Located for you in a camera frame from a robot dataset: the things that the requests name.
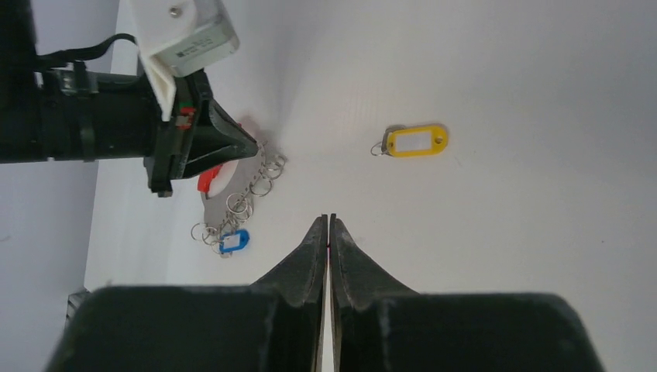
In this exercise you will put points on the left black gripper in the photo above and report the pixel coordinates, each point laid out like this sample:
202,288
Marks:
198,136

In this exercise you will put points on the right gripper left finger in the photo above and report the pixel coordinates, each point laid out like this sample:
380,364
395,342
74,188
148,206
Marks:
273,324

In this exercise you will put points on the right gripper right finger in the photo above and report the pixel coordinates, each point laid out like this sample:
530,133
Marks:
380,324

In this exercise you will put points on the metal key holder red handle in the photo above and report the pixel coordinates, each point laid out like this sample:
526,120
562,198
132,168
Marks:
230,190

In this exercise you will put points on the blue key tag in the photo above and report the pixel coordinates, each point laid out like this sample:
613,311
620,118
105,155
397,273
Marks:
232,242

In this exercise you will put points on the yellow key tag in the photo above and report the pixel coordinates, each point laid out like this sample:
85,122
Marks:
400,141

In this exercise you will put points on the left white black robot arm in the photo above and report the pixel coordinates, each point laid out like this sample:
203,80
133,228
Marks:
134,95

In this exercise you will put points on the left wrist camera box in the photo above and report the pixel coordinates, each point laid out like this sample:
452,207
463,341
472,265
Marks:
178,38

